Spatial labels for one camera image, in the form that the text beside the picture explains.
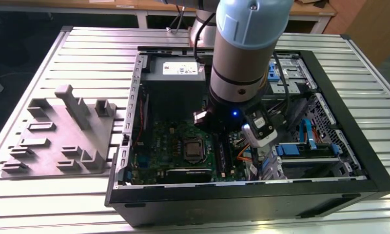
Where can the black open PC case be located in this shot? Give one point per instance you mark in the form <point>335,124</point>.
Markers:
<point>215,207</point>

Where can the hard disk in blue carrier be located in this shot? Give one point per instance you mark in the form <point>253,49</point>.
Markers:
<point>288,150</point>

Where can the brown wooden cabinet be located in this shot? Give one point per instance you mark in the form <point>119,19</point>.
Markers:
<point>371,24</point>

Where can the blue drive carrier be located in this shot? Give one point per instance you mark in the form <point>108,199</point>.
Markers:
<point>273,75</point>

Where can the silver CPU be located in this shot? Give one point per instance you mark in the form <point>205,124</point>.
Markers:
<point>195,149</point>

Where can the green motherboard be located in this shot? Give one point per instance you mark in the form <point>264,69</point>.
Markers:
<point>164,146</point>

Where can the metal drive cage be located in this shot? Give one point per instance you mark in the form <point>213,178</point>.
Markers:
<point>296,73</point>

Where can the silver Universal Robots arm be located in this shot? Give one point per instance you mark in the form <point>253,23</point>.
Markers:
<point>244,61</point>

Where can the metal disk bay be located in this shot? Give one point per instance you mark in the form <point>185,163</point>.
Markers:
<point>273,170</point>

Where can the wooden workbench white frame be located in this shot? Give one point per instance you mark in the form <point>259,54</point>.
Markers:
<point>312,10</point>

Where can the blue expansion slot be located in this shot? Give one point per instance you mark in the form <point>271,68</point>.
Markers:
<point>144,162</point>

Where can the grey parts rack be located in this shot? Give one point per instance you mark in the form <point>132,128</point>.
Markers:
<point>68,136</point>

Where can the black graphics card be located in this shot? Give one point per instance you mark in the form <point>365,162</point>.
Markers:
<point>188,176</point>

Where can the RAM stick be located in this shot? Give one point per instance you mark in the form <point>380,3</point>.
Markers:
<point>221,158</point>

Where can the grey power supply unit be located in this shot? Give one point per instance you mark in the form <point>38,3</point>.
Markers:
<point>169,97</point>

